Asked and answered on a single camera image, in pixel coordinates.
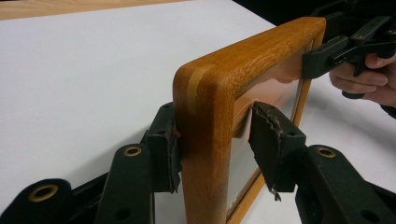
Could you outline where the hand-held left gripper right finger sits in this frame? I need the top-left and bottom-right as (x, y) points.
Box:
(247, 101), (308, 202)

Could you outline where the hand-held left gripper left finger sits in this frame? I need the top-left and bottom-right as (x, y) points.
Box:
(143, 102), (184, 194)

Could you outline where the wooden photo frame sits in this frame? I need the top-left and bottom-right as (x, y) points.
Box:
(172, 16), (328, 224)

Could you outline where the white table mat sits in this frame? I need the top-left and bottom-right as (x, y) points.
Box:
(0, 0), (396, 224)

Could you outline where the wooden table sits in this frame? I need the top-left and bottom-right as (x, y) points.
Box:
(0, 0), (191, 21)

